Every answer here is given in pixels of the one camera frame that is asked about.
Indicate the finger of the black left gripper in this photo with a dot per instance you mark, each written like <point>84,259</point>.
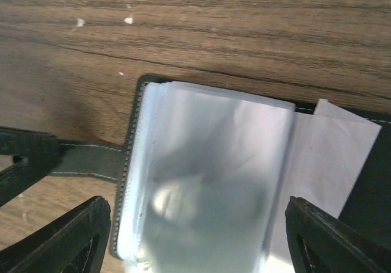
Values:
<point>34,155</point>

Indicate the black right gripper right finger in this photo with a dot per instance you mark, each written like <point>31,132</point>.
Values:
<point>318,242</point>

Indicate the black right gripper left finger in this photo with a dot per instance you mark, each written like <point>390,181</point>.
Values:
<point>74,242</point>

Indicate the black leather card holder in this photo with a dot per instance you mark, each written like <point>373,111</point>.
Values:
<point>205,176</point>

